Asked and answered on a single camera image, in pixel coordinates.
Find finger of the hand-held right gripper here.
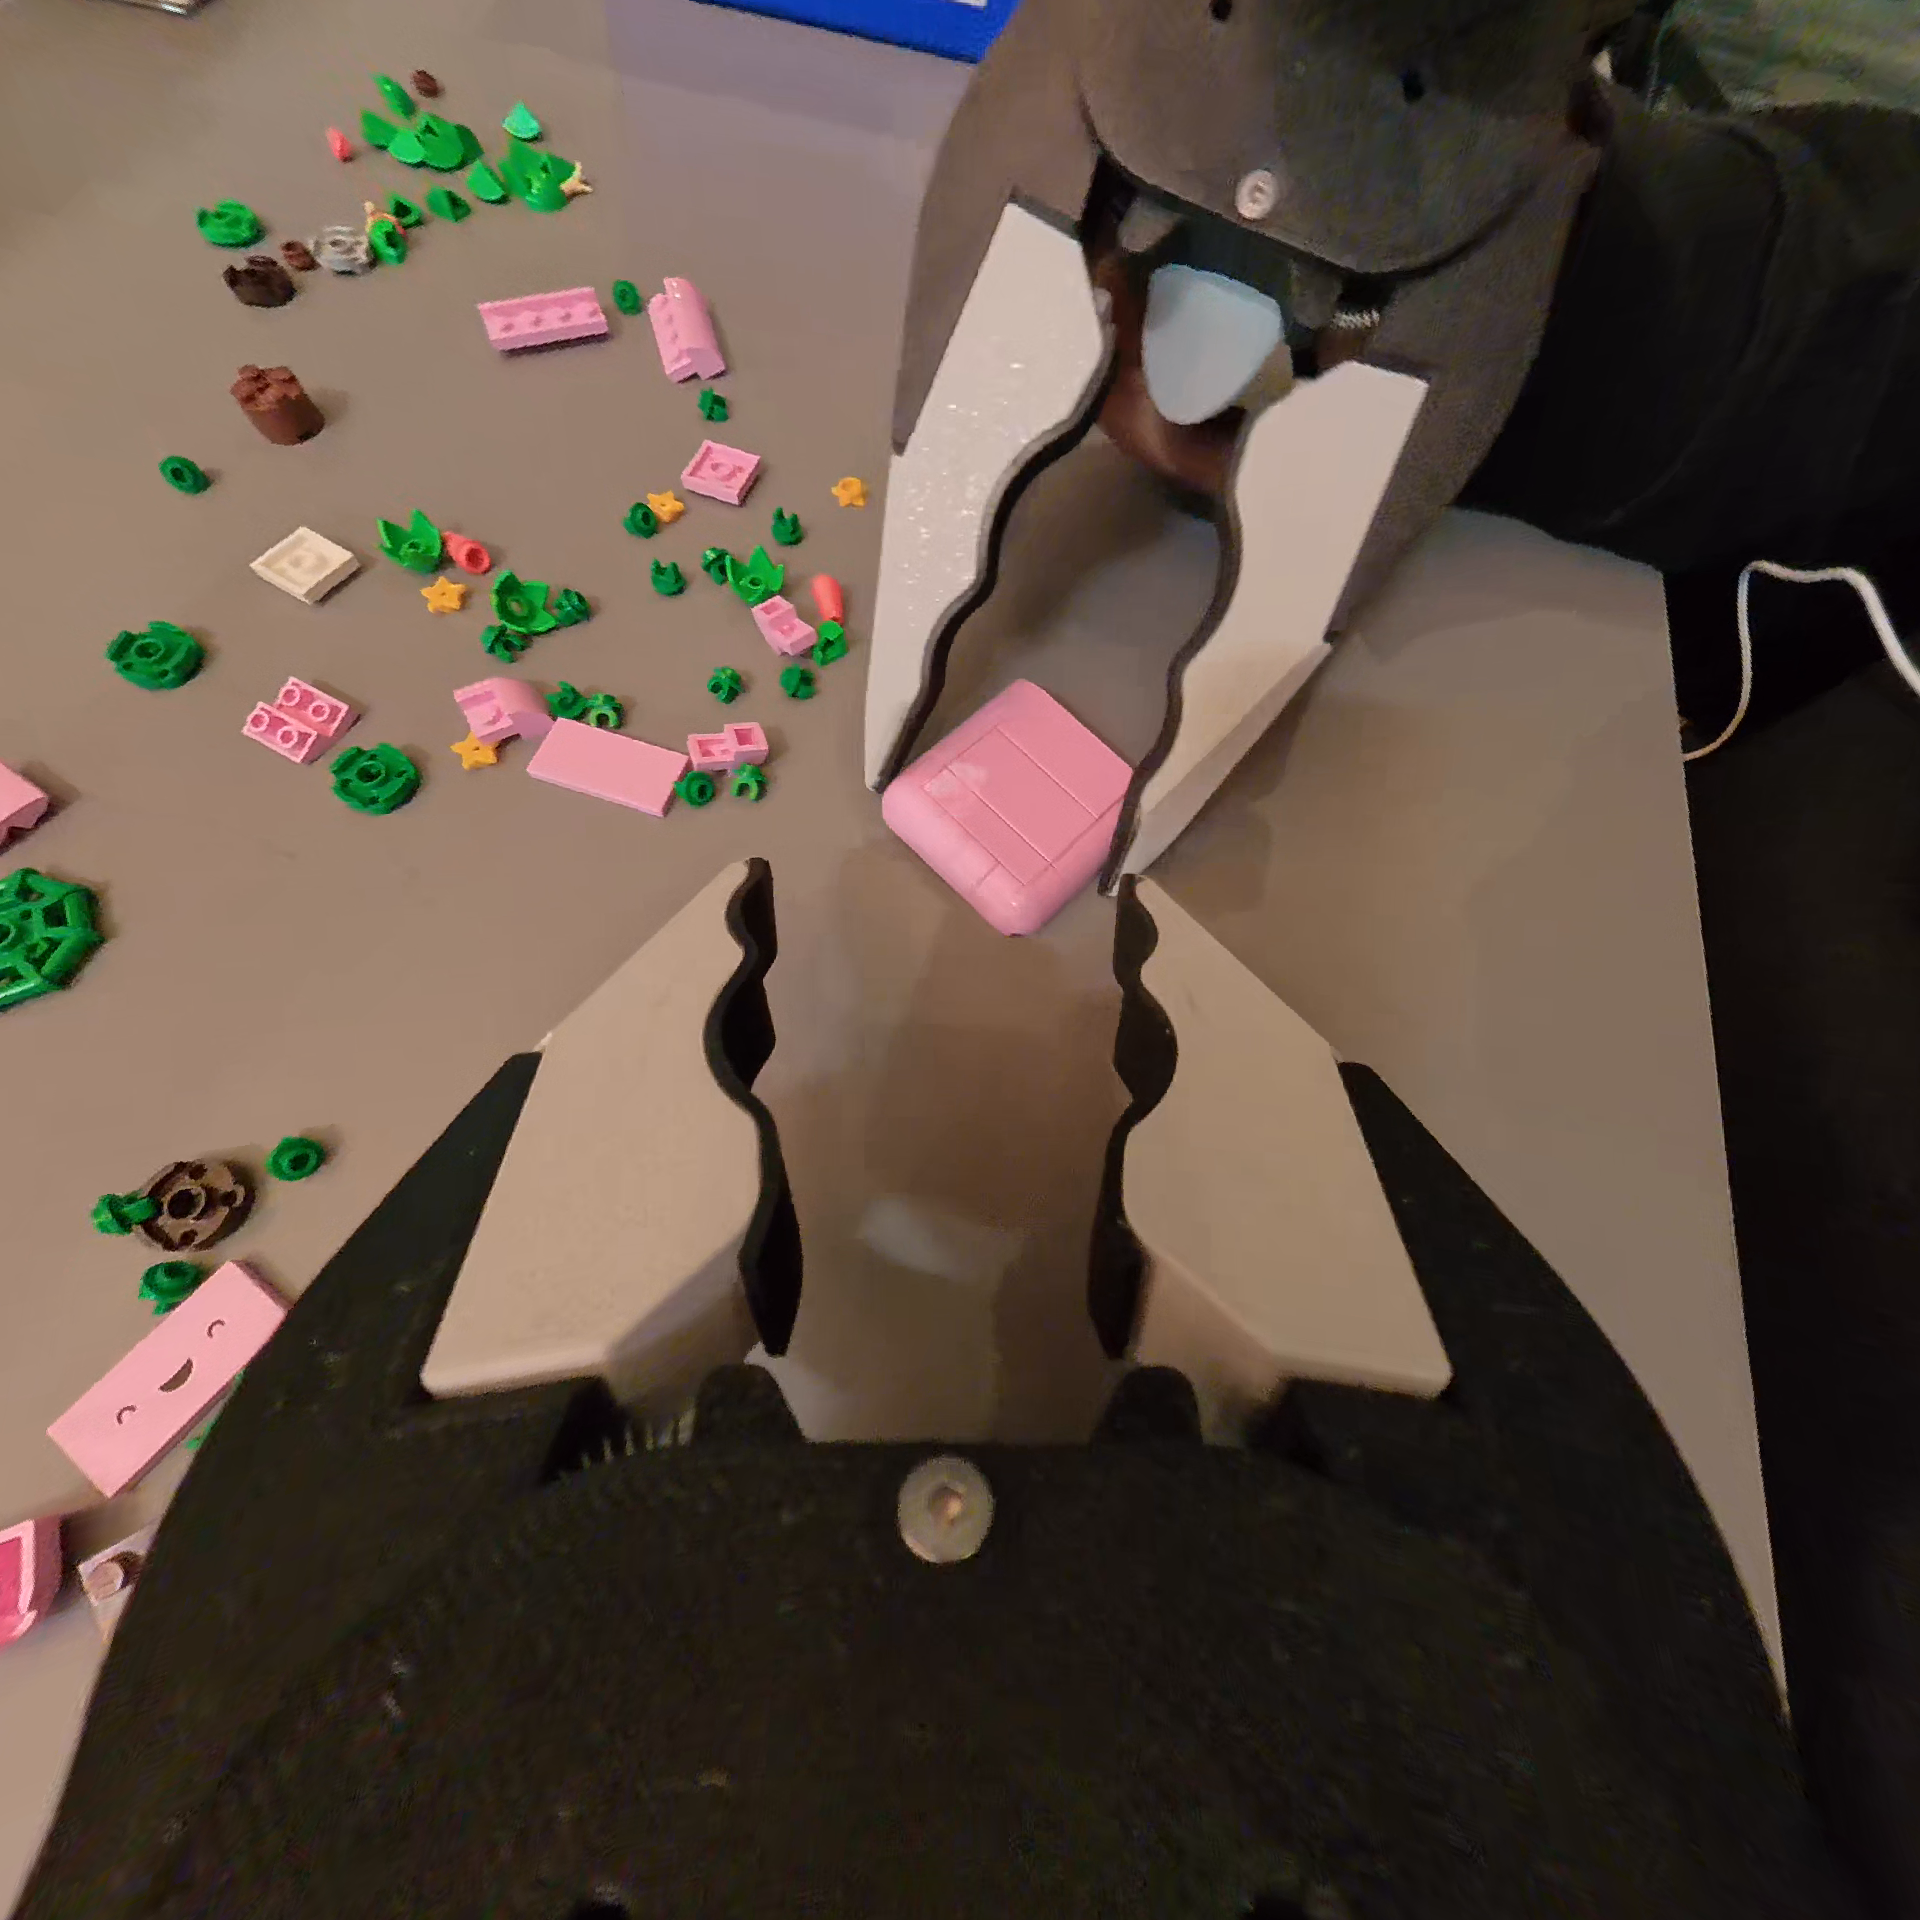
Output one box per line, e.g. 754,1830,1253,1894
1106,364,1431,895
861,199,1119,792

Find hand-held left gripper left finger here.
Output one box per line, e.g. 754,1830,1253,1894
421,860,805,1414

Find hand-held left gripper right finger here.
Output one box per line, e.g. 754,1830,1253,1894
1088,873,1454,1441

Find pink square brick base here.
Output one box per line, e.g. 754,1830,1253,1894
879,679,1136,938

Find person's right forearm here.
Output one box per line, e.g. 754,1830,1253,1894
1463,82,1920,578

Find person's right hand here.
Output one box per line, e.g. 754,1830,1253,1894
1093,247,1250,500

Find pink half cylinder brick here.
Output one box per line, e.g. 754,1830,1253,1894
647,276,729,383

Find dark brown round plate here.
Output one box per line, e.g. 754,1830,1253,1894
135,1159,256,1255

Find blue plastic bin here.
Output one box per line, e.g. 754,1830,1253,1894
736,0,1022,63

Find pink face tile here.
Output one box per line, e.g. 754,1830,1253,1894
45,1260,290,1500

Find pink flat rectangular tile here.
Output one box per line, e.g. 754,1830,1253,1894
526,717,692,818

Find person's black clothing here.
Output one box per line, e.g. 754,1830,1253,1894
1664,556,1920,1920

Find pink stepped studded plate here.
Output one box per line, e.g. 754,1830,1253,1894
239,676,360,767

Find brown square studded plate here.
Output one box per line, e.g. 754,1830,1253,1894
78,1529,159,1636

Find green octagonal web piece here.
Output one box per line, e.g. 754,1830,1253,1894
0,864,108,1014

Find white square plate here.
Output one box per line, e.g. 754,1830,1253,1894
248,526,360,606

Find pink corner panel brick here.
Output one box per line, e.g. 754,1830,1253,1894
0,1514,63,1647

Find brown round brick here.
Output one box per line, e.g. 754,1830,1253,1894
229,364,327,447

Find white cable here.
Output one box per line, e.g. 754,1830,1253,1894
1679,559,1920,761

